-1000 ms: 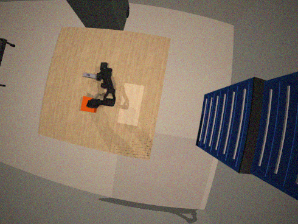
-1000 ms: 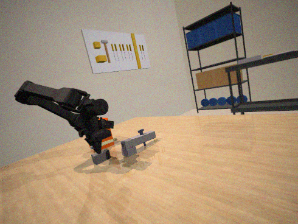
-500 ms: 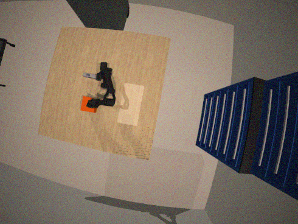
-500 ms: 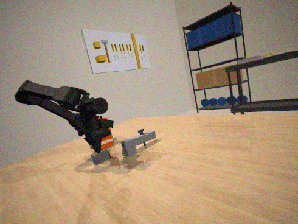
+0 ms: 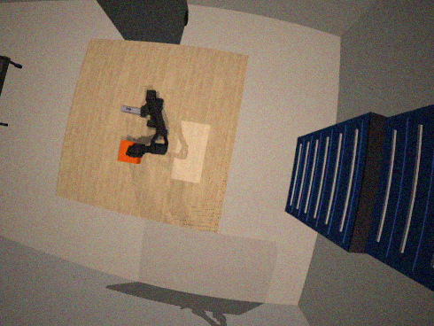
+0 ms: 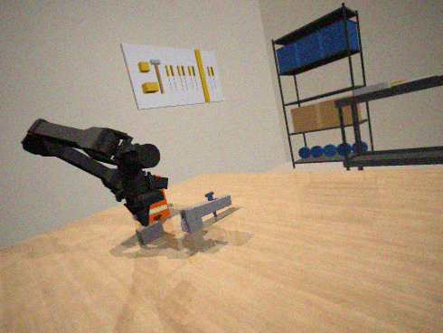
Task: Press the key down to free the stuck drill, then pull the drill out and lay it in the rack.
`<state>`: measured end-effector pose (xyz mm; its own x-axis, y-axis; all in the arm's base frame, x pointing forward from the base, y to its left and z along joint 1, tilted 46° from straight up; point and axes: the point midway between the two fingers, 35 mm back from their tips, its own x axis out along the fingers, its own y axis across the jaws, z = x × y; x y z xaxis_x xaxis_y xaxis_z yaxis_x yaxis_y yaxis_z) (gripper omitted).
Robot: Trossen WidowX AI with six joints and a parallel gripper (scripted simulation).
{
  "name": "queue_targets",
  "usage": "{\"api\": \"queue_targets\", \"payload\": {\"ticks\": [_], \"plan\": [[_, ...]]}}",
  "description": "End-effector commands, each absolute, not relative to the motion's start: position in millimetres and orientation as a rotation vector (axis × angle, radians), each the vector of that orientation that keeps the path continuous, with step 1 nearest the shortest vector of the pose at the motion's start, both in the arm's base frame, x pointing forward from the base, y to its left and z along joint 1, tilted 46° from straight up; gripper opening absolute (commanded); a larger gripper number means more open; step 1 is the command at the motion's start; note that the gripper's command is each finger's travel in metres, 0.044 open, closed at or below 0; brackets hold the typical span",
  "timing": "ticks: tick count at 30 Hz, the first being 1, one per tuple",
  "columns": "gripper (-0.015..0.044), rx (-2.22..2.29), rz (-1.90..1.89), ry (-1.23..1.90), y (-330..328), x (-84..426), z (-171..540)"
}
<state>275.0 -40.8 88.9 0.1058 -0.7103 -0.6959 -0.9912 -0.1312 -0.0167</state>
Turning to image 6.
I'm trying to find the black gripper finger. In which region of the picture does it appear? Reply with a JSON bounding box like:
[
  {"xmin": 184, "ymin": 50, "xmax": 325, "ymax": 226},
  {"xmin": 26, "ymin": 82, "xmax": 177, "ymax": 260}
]
[
  {"xmin": 130, "ymin": 205, "xmax": 150, "ymax": 227},
  {"xmin": 124, "ymin": 203, "xmax": 144, "ymax": 226}
]

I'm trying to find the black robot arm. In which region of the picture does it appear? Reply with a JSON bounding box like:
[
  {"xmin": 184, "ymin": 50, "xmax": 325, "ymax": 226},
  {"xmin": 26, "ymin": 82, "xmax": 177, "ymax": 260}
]
[{"xmin": 21, "ymin": 119, "xmax": 168, "ymax": 195}]

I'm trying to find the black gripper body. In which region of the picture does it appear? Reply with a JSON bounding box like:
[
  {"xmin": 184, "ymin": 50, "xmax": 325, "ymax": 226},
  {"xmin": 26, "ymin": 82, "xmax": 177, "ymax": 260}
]
[{"xmin": 115, "ymin": 169, "xmax": 165, "ymax": 208}]

